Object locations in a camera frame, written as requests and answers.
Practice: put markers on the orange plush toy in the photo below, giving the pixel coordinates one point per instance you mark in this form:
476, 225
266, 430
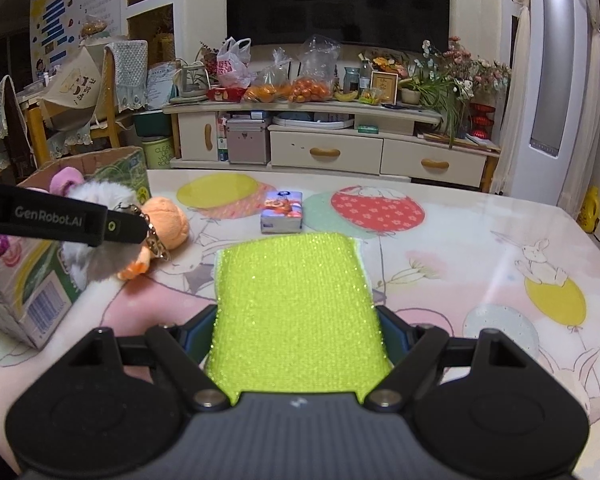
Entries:
167, 225

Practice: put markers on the cream tote bag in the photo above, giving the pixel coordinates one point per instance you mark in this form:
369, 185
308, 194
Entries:
75, 85

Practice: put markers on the small green box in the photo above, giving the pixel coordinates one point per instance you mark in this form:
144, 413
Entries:
368, 129

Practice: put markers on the red candle holder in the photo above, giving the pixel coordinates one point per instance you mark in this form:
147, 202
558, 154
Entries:
481, 120

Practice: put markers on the wooden picture frame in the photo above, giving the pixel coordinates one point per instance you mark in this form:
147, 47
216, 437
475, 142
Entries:
384, 87

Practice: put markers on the bag of tangerines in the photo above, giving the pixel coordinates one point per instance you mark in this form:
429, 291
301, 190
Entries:
310, 90

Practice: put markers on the glass jar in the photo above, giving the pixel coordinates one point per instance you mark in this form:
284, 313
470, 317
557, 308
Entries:
352, 80

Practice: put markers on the wall poster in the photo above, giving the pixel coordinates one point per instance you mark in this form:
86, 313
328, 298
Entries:
55, 15

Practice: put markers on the bananas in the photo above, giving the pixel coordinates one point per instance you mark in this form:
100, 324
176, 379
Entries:
347, 95

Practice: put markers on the cream television cabinet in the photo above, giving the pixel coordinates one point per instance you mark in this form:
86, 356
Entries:
330, 152

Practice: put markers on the cardboard box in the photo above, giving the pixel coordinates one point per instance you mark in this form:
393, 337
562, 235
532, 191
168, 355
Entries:
35, 290

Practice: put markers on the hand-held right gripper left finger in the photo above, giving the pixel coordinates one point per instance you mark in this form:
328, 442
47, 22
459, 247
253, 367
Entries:
200, 335

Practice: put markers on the small tissue pack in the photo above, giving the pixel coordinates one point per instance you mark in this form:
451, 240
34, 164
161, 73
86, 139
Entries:
281, 212

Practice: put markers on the pink storage box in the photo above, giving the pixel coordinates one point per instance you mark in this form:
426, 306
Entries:
247, 140

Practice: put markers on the white red plastic bag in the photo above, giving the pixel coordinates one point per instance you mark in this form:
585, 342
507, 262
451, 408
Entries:
232, 65

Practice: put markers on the wooden chair with lace cover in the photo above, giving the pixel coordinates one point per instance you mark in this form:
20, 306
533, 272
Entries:
127, 67

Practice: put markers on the white oval tray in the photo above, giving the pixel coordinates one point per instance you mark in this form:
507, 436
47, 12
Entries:
310, 121

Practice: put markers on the potted plant with flowers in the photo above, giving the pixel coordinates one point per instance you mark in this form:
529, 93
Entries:
455, 75

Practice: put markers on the light green trash bin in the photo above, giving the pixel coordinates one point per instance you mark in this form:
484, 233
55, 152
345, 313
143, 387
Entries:
157, 152

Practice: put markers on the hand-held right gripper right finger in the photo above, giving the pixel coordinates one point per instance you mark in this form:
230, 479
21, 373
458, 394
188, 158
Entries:
387, 335

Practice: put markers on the bag of oranges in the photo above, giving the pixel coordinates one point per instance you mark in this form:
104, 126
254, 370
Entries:
265, 92

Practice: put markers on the black television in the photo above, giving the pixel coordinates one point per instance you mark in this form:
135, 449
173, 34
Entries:
330, 5

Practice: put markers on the white standing air conditioner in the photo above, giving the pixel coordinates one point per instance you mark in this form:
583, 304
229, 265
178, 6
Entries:
550, 85

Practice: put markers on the yellow-green sponge cloth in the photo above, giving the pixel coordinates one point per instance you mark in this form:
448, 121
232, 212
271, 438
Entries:
295, 310

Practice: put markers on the dark green container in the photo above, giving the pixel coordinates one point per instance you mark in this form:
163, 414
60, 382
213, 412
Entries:
152, 122

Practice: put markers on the pink plush toy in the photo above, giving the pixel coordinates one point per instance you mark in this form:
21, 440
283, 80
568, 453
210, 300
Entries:
65, 180

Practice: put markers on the glass vase with plant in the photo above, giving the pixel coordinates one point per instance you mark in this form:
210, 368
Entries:
192, 80

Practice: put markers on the milk carton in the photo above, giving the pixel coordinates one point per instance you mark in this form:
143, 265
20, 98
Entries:
222, 135

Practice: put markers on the cream curtain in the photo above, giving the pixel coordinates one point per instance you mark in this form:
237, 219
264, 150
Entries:
520, 35

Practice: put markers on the wooden chair with dark jacket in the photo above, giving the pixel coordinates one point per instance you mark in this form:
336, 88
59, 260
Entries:
15, 125

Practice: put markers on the red snack box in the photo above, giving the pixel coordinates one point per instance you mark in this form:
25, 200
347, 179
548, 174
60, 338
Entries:
225, 94

